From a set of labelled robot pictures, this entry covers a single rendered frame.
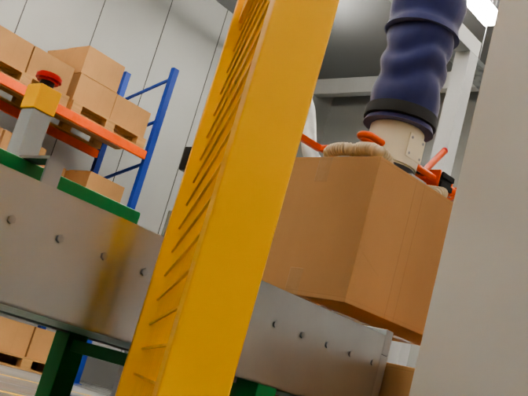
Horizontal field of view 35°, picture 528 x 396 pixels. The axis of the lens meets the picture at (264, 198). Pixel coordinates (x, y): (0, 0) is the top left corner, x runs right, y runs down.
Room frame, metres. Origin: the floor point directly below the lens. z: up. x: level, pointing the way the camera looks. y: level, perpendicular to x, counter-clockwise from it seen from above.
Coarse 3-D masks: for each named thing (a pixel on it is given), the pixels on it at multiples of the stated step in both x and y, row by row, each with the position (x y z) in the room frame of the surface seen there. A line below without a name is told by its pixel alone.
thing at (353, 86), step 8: (448, 72) 12.74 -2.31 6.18; (320, 80) 14.55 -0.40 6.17; (328, 80) 14.41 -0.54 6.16; (336, 80) 14.29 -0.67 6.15; (344, 80) 14.17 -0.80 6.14; (352, 80) 14.05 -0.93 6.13; (360, 80) 13.93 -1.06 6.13; (368, 80) 13.80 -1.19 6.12; (448, 80) 12.72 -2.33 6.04; (320, 88) 14.52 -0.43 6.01; (328, 88) 14.38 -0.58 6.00; (336, 88) 14.26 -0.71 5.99; (344, 88) 14.13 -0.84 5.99; (352, 88) 14.01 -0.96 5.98; (360, 88) 13.90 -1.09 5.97; (368, 88) 13.77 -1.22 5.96; (472, 88) 12.44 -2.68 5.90; (320, 96) 14.61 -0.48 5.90; (328, 96) 14.49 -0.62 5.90; (336, 96) 14.38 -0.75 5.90; (344, 96) 14.28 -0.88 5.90; (352, 96) 14.17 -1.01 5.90
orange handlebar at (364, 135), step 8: (304, 136) 2.58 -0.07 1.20; (360, 136) 2.39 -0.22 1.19; (368, 136) 2.37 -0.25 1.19; (376, 136) 2.38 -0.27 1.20; (312, 144) 2.61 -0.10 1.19; (384, 144) 2.41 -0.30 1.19; (424, 168) 2.56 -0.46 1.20; (416, 176) 2.62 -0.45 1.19; (424, 176) 2.63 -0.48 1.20; (432, 176) 2.59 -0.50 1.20
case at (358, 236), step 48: (288, 192) 2.36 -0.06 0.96; (336, 192) 2.23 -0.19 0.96; (384, 192) 2.17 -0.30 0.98; (432, 192) 2.30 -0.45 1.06; (288, 240) 2.33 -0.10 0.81; (336, 240) 2.20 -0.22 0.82; (384, 240) 2.20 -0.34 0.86; (432, 240) 2.34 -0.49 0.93; (288, 288) 2.29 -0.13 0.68; (336, 288) 2.17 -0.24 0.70; (384, 288) 2.24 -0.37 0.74; (432, 288) 2.38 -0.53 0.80
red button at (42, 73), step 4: (40, 72) 2.14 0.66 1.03; (44, 72) 2.14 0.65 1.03; (48, 72) 2.14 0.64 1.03; (52, 72) 2.15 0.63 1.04; (36, 76) 2.17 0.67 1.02; (40, 76) 2.15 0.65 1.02; (44, 76) 2.14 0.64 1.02; (48, 76) 2.14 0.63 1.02; (52, 76) 2.14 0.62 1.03; (56, 76) 2.15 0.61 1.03; (40, 80) 2.16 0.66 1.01; (44, 80) 2.15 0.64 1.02; (48, 80) 2.15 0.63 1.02; (52, 80) 2.15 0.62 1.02; (56, 80) 2.15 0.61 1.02; (60, 80) 2.16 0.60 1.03; (48, 84) 2.15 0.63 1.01; (52, 84) 2.16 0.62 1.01; (56, 84) 2.17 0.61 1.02; (60, 84) 2.18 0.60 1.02
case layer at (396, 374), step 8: (392, 368) 2.05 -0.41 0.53; (400, 368) 2.03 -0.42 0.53; (408, 368) 2.02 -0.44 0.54; (384, 376) 2.06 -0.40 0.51; (392, 376) 2.04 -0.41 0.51; (400, 376) 2.03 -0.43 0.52; (408, 376) 2.01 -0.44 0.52; (384, 384) 2.05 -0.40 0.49; (392, 384) 2.04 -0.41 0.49; (400, 384) 2.03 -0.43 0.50; (408, 384) 2.01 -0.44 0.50; (384, 392) 2.05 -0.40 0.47; (392, 392) 2.04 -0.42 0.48; (400, 392) 2.02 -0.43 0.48; (408, 392) 2.01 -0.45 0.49
